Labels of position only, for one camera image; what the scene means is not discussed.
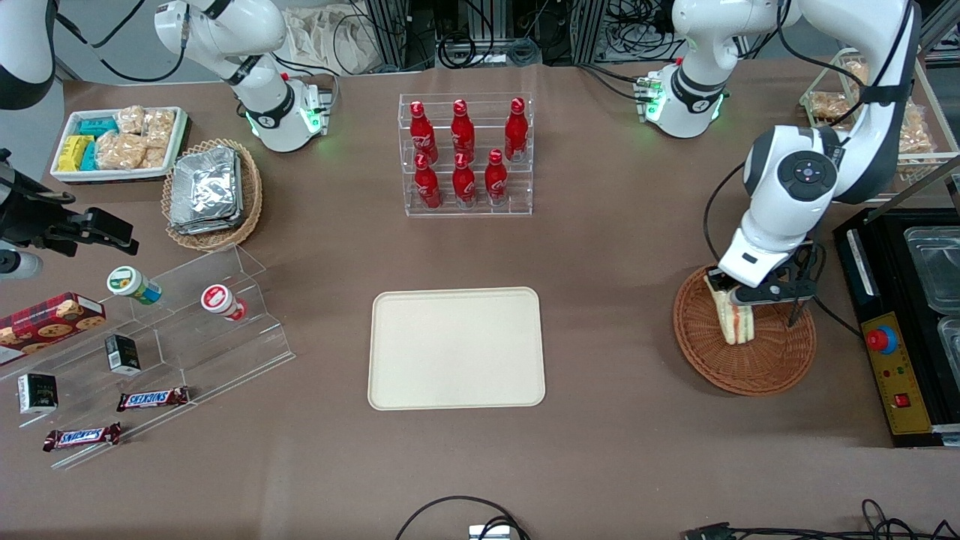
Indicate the small black box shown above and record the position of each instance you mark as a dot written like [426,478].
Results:
[37,393]
[122,355]

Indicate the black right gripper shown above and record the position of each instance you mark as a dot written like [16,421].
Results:
[31,217]

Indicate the silver foil container stack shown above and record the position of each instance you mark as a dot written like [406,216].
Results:
[206,191]

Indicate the red cola bottle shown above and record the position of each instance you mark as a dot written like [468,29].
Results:
[495,180]
[427,186]
[463,129]
[516,129]
[463,184]
[421,131]

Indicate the red lid cup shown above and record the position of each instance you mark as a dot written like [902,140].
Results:
[217,299]

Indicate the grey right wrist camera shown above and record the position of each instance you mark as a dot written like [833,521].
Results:
[19,265]

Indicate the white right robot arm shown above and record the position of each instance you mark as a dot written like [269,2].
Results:
[247,30]

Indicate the clear acrylic stepped shelf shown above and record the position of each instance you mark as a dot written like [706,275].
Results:
[210,352]

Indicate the bag of fried snacks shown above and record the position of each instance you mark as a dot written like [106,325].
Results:
[855,73]
[919,135]
[829,105]

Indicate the red cookie box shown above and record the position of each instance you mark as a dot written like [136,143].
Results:
[45,322]

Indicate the green lid cup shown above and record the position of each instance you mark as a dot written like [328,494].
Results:
[127,282]

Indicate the cream plastic tray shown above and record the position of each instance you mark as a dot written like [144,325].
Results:
[454,349]

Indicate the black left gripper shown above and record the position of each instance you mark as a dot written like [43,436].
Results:
[718,278]

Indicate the aluminium frame post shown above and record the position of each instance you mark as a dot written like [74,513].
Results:
[390,30]

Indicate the clear bag of crackers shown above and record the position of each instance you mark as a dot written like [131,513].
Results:
[120,151]
[159,126]
[130,120]
[154,157]

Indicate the red emergency stop button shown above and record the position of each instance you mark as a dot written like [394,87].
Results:
[881,340]

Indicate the small grey device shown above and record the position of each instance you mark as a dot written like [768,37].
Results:
[489,533]

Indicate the yellow snack pack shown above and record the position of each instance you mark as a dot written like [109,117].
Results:
[73,152]

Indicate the teal snack pack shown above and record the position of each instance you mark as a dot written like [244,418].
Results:
[90,157]
[97,126]

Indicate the round brown wicker basket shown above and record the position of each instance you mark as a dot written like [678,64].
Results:
[750,367]

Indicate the white rectangular snack tray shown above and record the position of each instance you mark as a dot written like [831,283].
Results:
[112,175]

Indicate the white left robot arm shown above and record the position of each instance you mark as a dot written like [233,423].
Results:
[787,187]

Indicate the black machine with yellow panel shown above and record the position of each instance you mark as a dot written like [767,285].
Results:
[900,390]

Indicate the triangular sandwich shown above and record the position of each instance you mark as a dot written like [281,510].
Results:
[735,326]

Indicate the clear acrylic bottle rack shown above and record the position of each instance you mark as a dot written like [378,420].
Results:
[465,211]

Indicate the Snickers bar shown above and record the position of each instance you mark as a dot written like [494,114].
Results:
[81,437]
[152,399]

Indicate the light oval wicker basket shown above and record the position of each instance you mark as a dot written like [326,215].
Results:
[251,195]

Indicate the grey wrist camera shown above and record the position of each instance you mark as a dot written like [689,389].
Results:
[761,298]
[19,265]

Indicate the grey metal bar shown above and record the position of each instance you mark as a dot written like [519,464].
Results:
[915,187]

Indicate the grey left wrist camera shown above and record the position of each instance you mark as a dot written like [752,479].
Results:
[761,298]

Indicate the clear plastic container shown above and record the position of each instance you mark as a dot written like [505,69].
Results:
[937,270]
[951,352]

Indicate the beige cloth bag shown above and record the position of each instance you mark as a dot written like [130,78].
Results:
[330,41]

